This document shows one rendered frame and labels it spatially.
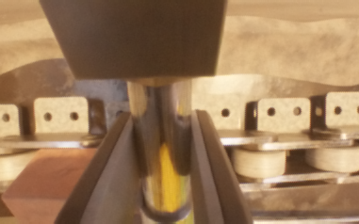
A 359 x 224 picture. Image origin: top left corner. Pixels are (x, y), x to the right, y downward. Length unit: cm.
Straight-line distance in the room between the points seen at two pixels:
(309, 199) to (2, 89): 30
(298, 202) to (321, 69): 13
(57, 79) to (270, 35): 20
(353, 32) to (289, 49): 6
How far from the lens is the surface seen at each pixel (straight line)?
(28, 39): 22
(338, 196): 22
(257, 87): 20
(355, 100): 23
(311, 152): 19
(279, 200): 19
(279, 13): 21
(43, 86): 23
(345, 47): 24
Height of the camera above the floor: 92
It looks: 86 degrees down
